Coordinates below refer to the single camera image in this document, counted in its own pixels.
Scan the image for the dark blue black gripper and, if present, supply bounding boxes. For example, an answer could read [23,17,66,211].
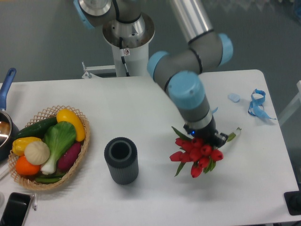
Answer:
[183,116,229,148]

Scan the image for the red tulip bouquet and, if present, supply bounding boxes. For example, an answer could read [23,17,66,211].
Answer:
[169,126,242,178]

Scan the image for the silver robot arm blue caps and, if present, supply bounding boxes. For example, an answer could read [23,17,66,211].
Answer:
[74,0,233,147]

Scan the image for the small blue white cap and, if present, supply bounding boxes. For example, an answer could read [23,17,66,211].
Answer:
[228,93,240,103]

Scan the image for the blue ribbon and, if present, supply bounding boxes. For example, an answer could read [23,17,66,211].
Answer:
[248,89,276,120]

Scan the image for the dark grey ribbed vase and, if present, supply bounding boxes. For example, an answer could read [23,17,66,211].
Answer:
[104,137,139,185]

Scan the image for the black device at edge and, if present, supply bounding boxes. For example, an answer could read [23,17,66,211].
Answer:
[284,191,301,216]

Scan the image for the purple sweet potato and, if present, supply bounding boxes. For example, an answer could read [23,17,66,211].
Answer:
[57,142,81,172]

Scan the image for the green bok choy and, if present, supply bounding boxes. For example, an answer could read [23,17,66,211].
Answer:
[41,121,76,175]

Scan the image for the green pea pods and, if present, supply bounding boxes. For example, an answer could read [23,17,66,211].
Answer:
[34,174,65,184]

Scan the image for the green cucumber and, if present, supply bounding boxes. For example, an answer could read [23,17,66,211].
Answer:
[15,117,57,139]

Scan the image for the cream steamed bun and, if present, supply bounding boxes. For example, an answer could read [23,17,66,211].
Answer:
[24,141,50,165]

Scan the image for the silver metal clip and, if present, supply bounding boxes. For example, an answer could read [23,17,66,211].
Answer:
[32,193,38,211]

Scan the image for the orange fruit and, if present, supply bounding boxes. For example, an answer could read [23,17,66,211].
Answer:
[15,156,40,176]

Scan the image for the yellow bell pepper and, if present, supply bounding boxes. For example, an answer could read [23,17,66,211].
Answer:
[12,137,42,156]

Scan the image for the black smartphone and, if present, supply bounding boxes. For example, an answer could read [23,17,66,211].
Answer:
[0,192,32,226]

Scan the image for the white frame at right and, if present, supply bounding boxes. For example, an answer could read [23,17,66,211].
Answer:
[278,81,301,126]

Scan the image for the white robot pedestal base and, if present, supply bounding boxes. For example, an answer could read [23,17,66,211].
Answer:
[81,13,156,80]

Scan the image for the blue handled saucepan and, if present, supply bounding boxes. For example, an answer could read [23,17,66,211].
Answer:
[0,68,19,161]

